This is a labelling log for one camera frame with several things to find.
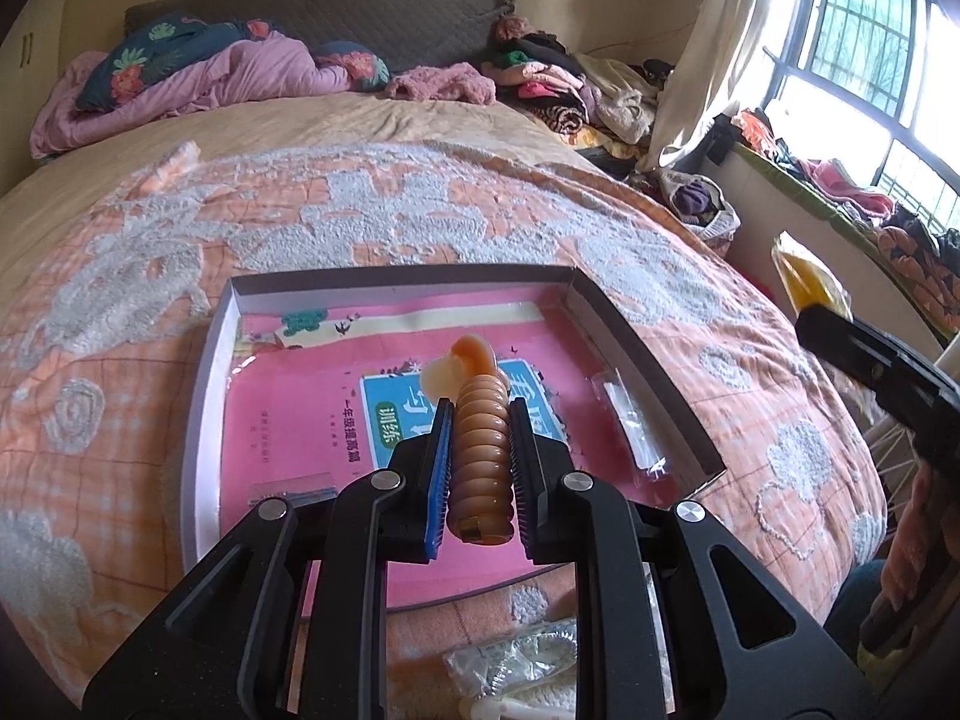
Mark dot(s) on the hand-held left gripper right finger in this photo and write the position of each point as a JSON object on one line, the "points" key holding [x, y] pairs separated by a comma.
{"points": [[521, 480]]}

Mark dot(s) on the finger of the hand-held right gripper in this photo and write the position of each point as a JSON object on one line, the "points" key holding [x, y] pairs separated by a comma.
{"points": [[855, 345]]}

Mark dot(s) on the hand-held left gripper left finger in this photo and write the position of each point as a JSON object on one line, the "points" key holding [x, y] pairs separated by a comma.
{"points": [[439, 480]]}

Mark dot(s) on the yellow plastic bag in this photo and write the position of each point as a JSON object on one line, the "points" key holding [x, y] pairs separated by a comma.
{"points": [[806, 277]]}

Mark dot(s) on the shallow cardboard box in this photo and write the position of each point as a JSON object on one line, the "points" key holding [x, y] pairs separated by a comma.
{"points": [[637, 337]]}

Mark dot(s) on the person's right forearm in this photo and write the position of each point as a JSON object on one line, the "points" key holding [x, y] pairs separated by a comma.
{"points": [[930, 540]]}

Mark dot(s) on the pink book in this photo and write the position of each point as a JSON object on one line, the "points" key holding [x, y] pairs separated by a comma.
{"points": [[300, 405]]}

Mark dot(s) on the clothes on window sill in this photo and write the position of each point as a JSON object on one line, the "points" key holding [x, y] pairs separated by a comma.
{"points": [[840, 180]]}

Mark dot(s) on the printed clear plastic bag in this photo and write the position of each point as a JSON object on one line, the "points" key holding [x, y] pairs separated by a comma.
{"points": [[517, 656]]}

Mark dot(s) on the basket of clothes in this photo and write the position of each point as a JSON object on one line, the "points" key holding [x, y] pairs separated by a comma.
{"points": [[697, 202]]}

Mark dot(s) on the cream curtain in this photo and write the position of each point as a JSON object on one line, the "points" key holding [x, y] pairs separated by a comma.
{"points": [[720, 52]]}

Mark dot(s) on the barred window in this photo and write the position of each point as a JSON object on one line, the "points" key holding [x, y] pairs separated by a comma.
{"points": [[847, 15]]}

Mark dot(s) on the beige bed sheet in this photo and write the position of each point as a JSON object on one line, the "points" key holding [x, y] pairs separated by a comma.
{"points": [[300, 127]]}

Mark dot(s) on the pink fluffy garment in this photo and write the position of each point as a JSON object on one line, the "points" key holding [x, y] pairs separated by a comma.
{"points": [[442, 82]]}

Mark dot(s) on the pile of clothes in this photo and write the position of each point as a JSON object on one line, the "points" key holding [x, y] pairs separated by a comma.
{"points": [[555, 75]]}

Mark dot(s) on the small floral pillow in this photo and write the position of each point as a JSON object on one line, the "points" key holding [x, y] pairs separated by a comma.
{"points": [[360, 64]]}

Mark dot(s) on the purple duvet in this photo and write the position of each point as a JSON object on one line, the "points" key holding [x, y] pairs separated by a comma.
{"points": [[247, 67]]}

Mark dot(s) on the grey quilted headboard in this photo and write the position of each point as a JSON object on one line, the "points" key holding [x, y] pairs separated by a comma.
{"points": [[375, 15]]}

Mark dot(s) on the large floral pillow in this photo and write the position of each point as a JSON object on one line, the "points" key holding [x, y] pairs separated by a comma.
{"points": [[150, 52]]}

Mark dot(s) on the white wardrobe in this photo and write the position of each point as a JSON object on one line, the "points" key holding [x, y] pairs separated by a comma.
{"points": [[30, 90]]}

